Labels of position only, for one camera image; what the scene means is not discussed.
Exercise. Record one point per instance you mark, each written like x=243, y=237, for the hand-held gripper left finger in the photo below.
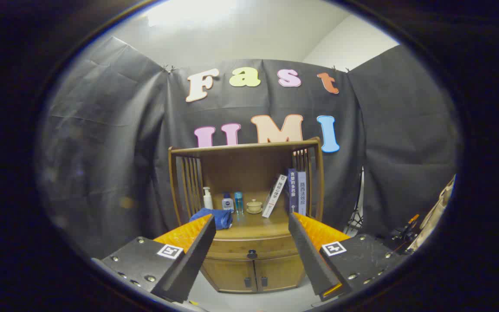
x=195, y=255

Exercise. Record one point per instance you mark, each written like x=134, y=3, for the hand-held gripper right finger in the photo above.
x=308, y=255

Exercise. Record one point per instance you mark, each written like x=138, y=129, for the wooden cabinet door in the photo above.
x=230, y=275
x=277, y=273

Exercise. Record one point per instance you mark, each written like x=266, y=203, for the wooden countertop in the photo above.
x=258, y=225

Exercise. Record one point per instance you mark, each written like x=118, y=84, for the wooden cabinet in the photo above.
x=241, y=167

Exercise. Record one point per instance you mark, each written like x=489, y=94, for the blue folded towel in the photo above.
x=222, y=216

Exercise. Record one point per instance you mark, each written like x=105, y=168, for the white pump bottle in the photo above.
x=207, y=200

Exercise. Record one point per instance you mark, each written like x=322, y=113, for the black tripod stand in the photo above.
x=355, y=219

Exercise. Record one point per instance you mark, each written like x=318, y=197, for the white bottle with blue cap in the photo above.
x=228, y=203

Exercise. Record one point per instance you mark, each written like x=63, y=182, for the light purple book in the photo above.
x=302, y=193

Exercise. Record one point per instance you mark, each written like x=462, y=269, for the dark blue book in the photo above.
x=292, y=190

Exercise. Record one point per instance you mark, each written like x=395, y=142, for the clear blue bottle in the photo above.
x=238, y=203

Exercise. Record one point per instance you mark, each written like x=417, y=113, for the white book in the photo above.
x=274, y=195

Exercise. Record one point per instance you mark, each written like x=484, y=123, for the beige lidded teacup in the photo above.
x=254, y=206

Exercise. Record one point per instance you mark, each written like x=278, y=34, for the black device with orange parts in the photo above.
x=401, y=236

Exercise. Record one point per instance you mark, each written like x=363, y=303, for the beige bag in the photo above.
x=438, y=212

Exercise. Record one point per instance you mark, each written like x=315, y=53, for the black backdrop cloth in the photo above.
x=102, y=130

